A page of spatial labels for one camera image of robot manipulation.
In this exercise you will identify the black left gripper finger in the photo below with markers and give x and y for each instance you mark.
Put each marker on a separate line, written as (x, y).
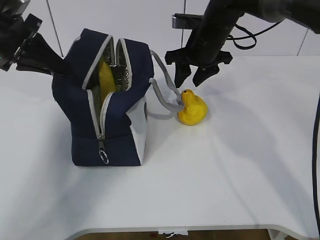
(38, 49)
(33, 65)

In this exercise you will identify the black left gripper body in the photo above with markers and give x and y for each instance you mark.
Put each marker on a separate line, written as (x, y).
(16, 37)

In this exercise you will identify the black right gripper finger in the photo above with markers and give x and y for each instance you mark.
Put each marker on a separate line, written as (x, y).
(182, 72)
(203, 74)

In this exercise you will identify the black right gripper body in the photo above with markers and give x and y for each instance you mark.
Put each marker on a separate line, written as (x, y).
(203, 49)

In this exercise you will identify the yellow pear-shaped fruit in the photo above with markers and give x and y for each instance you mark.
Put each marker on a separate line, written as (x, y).
(195, 109)

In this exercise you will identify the yellow banana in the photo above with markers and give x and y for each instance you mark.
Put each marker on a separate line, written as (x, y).
(106, 80)

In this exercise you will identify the navy blue lunch bag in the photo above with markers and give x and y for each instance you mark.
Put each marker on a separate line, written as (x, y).
(113, 134)

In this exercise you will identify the white tape scrap table edge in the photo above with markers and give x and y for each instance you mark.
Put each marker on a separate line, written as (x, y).
(170, 233)

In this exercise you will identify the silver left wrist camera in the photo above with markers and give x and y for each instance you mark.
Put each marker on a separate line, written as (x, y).
(13, 7)

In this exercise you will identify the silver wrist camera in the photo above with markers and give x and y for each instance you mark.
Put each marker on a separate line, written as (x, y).
(13, 7)
(186, 21)

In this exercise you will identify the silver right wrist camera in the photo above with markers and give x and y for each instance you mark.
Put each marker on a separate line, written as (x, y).
(186, 21)

